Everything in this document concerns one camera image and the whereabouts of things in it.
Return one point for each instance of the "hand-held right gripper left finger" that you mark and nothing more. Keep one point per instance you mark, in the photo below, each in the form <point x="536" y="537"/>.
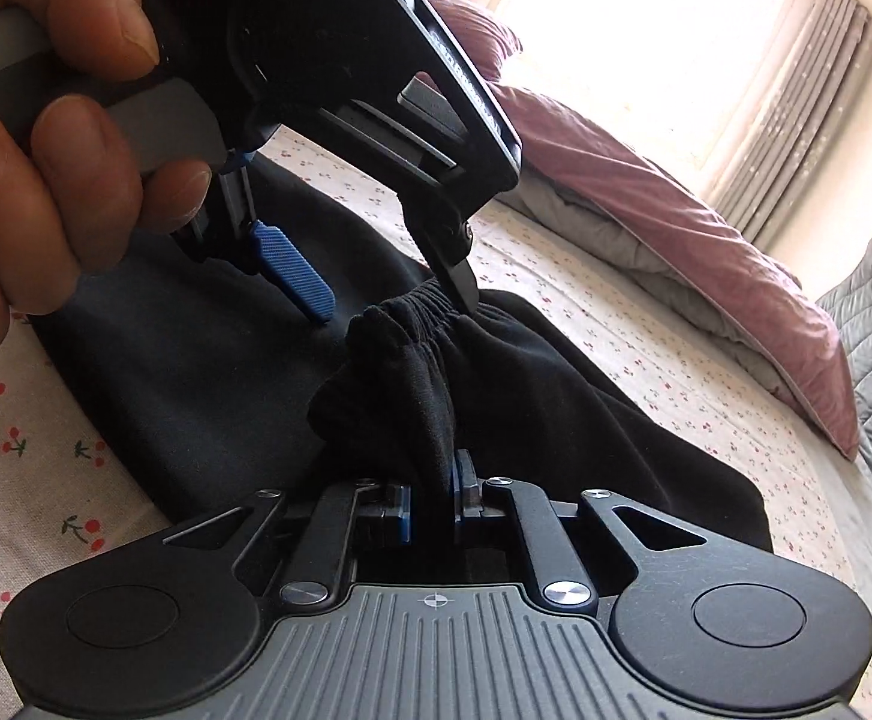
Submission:
<point x="404" y="516"/>

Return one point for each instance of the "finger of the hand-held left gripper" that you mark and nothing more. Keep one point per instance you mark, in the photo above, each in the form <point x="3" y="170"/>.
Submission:
<point x="451" y="262"/>
<point x="293" y="270"/>

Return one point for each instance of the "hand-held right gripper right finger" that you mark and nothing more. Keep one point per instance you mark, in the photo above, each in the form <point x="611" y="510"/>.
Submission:
<point x="457" y="499"/>

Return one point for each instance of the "black pants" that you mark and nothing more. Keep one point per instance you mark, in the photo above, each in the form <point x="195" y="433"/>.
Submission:
<point x="218" y="390"/>

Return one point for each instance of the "person's left hand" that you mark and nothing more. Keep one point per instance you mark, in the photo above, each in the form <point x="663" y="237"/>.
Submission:
<point x="39" y="195"/>

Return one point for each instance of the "cherry print bed sheet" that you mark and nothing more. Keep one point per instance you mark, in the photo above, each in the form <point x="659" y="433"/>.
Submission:
<point x="593" y="330"/>

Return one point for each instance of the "pink duvet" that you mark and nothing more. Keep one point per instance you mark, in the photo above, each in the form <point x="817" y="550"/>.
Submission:
<point x="668" y="202"/>

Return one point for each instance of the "bright window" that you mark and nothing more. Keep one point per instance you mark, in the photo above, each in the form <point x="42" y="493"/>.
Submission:
<point x="646" y="45"/>

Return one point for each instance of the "grey curtain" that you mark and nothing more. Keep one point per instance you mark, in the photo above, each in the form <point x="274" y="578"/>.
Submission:
<point x="803" y="112"/>

